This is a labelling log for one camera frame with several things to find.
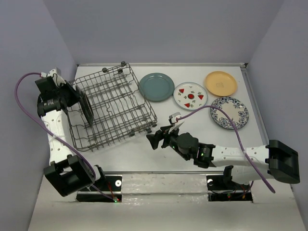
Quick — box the black rimmed striped plate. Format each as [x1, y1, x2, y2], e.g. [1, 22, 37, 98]
[76, 85, 94, 127]

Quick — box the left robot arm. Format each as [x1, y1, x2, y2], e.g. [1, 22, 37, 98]
[35, 68, 107, 197]

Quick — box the blue floral plate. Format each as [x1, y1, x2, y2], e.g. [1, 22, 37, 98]
[210, 96, 249, 130]

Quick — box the white watermelon pattern plate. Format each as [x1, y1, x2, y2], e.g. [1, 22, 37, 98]
[173, 82, 208, 111]

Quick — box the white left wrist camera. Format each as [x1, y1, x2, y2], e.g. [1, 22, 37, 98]
[40, 67, 66, 88]

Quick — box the yellow plate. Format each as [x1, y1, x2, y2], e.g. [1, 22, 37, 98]
[204, 71, 237, 97]

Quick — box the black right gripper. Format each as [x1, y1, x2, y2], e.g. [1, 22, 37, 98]
[146, 124, 191, 161]

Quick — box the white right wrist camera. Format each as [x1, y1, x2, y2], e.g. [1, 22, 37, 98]
[168, 112, 183, 134]

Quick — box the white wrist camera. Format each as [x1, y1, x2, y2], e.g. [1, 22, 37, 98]
[40, 67, 66, 88]
[168, 112, 183, 134]

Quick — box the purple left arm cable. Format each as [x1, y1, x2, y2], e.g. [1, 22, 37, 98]
[14, 72, 116, 201]

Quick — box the grey wire dish rack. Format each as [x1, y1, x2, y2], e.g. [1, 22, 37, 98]
[68, 61, 157, 152]

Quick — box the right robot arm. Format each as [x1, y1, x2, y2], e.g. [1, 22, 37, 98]
[146, 126, 300, 189]

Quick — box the teal blue plate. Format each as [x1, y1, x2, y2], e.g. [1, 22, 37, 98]
[139, 73, 175, 103]

